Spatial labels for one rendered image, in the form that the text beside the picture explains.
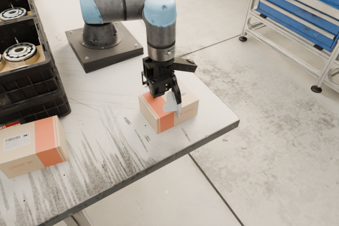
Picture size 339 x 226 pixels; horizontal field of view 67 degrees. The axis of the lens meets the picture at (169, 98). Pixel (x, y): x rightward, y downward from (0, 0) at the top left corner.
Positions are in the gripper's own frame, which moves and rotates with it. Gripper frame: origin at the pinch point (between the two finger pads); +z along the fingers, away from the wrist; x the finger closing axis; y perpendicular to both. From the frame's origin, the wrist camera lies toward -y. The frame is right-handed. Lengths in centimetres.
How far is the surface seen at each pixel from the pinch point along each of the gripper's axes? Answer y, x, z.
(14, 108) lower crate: 42.4, -17.0, -5.9
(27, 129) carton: 41.5, -10.3, -2.3
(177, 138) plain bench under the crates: 3.3, 10.6, 5.2
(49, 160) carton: 39.2, -0.5, 2.4
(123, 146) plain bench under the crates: 19.1, 4.4, 5.2
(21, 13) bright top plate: 30, -67, -11
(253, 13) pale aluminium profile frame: -141, -88, 45
